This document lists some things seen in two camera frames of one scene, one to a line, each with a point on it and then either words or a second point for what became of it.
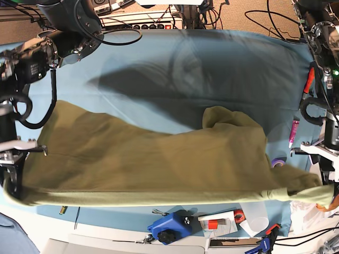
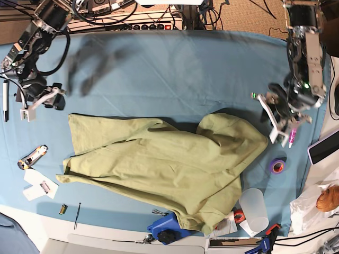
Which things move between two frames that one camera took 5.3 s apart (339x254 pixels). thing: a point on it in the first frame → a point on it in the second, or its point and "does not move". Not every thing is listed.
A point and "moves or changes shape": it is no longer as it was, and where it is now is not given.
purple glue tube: (295, 124) does not move
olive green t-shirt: (77, 157) moves or changes shape
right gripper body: (13, 150) → (33, 91)
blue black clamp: (267, 243) does not move
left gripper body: (325, 152) → (285, 106)
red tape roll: (239, 216) does not move
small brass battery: (63, 210) does not move
